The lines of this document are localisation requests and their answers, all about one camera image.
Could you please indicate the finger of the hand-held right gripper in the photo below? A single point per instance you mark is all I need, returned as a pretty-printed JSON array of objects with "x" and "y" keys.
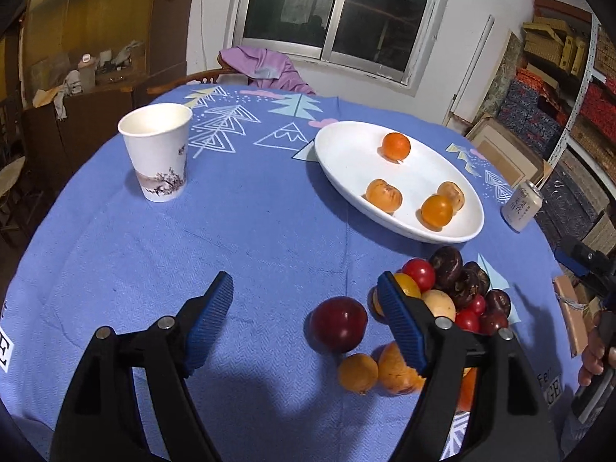
[{"x": 570, "y": 262}]

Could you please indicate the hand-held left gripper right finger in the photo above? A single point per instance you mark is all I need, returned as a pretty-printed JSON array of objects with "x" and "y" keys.
[{"x": 402, "y": 322}]

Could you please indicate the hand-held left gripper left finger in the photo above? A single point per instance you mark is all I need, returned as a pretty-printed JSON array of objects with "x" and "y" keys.
[{"x": 211, "y": 317}]

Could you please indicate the dark red plum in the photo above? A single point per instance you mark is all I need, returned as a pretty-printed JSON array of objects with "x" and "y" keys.
[{"x": 338, "y": 324}]

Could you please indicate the small tan orange fruit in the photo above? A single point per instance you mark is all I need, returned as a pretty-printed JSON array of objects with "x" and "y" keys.
[{"x": 357, "y": 372}]

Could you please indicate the white oval plate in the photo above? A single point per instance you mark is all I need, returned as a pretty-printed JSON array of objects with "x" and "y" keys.
[{"x": 351, "y": 159}]

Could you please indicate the person's right hand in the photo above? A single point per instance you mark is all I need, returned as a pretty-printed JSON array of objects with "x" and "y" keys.
[{"x": 594, "y": 356}]

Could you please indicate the tan round fruit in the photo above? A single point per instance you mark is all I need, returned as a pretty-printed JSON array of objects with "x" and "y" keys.
[{"x": 378, "y": 304}]

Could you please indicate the large orange fruit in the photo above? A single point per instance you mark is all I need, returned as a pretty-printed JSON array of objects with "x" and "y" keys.
[{"x": 392, "y": 370}]

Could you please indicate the blue printed tablecloth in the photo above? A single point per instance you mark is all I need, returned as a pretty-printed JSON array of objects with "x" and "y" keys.
[{"x": 240, "y": 250}]

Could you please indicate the pale drink can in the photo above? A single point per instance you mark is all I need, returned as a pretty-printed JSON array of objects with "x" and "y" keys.
[{"x": 521, "y": 207}]

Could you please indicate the small red tomato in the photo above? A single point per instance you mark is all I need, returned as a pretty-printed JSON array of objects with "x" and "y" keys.
[{"x": 478, "y": 304}]

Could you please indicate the bright orange fruit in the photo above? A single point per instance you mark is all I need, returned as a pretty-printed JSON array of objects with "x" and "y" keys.
[{"x": 467, "y": 390}]

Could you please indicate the orange tomato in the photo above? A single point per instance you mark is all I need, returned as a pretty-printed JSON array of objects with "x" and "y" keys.
[{"x": 437, "y": 212}]

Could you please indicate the cardboard box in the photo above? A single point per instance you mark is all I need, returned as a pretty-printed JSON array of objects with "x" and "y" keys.
[{"x": 505, "y": 154}]

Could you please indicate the brownish round fruit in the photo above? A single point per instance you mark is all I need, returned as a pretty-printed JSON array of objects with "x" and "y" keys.
[{"x": 455, "y": 191}]

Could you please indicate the white metal shelf rack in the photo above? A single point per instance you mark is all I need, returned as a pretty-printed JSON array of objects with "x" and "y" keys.
[{"x": 575, "y": 101}]

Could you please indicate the stack of patterned boxes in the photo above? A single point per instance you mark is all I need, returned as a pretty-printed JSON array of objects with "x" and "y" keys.
[{"x": 534, "y": 101}]

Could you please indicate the printed paper cup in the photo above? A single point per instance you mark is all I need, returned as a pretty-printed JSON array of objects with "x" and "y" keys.
[{"x": 156, "y": 154}]

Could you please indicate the marbled board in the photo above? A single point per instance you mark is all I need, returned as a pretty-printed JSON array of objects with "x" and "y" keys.
[{"x": 503, "y": 72}]

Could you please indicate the wooden cabinet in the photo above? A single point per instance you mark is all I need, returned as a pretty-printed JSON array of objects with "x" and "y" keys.
[{"x": 96, "y": 120}]

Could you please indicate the wooden chair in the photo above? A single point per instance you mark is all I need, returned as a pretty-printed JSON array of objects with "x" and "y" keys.
[{"x": 202, "y": 77}]

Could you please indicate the round stool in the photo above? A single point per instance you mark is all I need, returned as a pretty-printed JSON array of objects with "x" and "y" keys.
[{"x": 12, "y": 173}]

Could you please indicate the purple cloth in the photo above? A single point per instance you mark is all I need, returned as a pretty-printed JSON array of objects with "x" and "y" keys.
[{"x": 262, "y": 65}]

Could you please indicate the white rag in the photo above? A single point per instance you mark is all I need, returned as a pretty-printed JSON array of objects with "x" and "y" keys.
[{"x": 65, "y": 94}]

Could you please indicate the sliding window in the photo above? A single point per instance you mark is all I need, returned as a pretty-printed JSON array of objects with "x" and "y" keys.
[{"x": 337, "y": 9}]

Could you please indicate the white wall conduit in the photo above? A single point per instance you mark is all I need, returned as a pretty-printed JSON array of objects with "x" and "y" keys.
[{"x": 474, "y": 57}]

